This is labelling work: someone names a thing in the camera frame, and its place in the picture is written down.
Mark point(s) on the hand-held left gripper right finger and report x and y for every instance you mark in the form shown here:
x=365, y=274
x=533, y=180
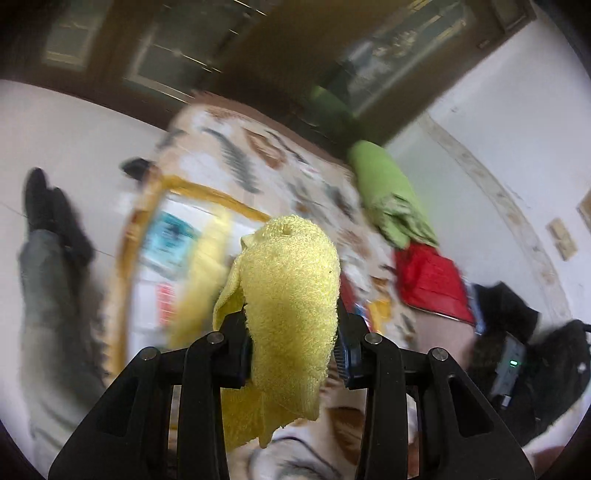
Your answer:
x=351, y=364

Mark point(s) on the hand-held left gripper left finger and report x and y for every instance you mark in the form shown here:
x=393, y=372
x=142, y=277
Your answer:
x=231, y=350

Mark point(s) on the yellow towel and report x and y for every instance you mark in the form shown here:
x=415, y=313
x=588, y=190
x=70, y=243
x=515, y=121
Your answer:
x=291, y=295

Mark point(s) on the white tray with yellow rim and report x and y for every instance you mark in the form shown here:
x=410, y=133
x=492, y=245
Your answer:
x=143, y=300

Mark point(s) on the blue cloth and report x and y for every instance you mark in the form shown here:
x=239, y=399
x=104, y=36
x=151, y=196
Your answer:
x=171, y=240

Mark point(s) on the black bag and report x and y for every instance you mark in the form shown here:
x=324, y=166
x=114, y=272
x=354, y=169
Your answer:
x=554, y=360

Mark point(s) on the orange packet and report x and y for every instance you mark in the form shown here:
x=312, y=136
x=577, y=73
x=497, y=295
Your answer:
x=381, y=314

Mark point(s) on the pink bed sheet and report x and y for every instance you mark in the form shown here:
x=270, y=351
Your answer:
x=443, y=341

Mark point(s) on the red bag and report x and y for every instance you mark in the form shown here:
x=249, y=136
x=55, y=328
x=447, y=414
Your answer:
x=431, y=281

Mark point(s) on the person's leg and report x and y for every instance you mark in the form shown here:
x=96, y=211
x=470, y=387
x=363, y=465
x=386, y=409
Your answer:
x=55, y=332

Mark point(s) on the folded green quilt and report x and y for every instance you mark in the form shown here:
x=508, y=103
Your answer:
x=388, y=189

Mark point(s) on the black shoe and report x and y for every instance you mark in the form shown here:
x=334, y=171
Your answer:
x=36, y=198
x=71, y=230

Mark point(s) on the leaf print blanket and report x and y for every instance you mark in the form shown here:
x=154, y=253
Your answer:
x=277, y=152

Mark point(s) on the dark object at bed edge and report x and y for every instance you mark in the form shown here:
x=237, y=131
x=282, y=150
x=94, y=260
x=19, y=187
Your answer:
x=138, y=167

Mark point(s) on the wooden glass door cabinet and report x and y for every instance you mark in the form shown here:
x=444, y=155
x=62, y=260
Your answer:
x=258, y=50

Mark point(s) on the beige wall switch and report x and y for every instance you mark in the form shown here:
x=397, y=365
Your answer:
x=562, y=239
x=585, y=207

